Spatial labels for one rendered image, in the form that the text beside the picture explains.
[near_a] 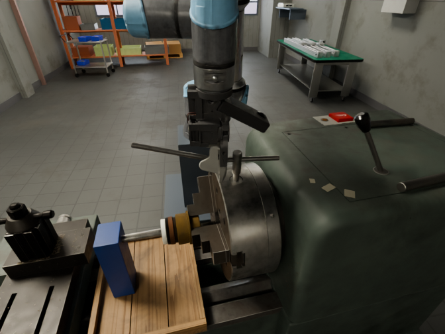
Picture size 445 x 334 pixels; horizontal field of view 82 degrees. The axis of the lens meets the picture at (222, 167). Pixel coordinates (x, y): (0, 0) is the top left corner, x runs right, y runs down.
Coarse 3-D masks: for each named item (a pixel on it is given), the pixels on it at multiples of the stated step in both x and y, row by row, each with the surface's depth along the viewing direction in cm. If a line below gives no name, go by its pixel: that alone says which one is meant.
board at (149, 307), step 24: (144, 240) 93; (144, 264) 85; (168, 264) 85; (192, 264) 82; (96, 288) 76; (144, 288) 78; (168, 288) 78; (192, 288) 78; (96, 312) 70; (120, 312) 72; (144, 312) 72; (168, 312) 72; (192, 312) 72
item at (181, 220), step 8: (176, 216) 70; (184, 216) 70; (192, 216) 72; (168, 224) 68; (176, 224) 68; (184, 224) 68; (192, 224) 70; (200, 224) 70; (168, 232) 68; (176, 232) 68; (184, 232) 68; (168, 240) 68; (176, 240) 69; (184, 240) 69
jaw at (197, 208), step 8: (200, 176) 73; (208, 176) 73; (200, 184) 72; (208, 184) 73; (200, 192) 72; (208, 192) 72; (200, 200) 72; (208, 200) 72; (192, 208) 71; (200, 208) 72; (208, 208) 72; (216, 208) 72
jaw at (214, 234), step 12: (204, 228) 69; (216, 228) 69; (192, 240) 67; (204, 240) 64; (216, 240) 64; (204, 252) 66; (216, 252) 60; (228, 252) 61; (240, 252) 60; (240, 264) 62
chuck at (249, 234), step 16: (240, 176) 66; (224, 192) 62; (240, 192) 62; (256, 192) 62; (224, 208) 60; (240, 208) 60; (256, 208) 61; (224, 224) 63; (240, 224) 59; (256, 224) 60; (240, 240) 59; (256, 240) 60; (256, 256) 61; (224, 272) 73; (240, 272) 63; (256, 272) 65
